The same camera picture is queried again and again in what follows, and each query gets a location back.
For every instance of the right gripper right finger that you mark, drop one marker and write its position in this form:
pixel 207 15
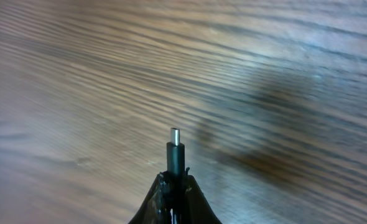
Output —
pixel 195 208

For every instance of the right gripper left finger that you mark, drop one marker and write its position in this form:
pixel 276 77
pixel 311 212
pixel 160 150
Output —
pixel 156 207

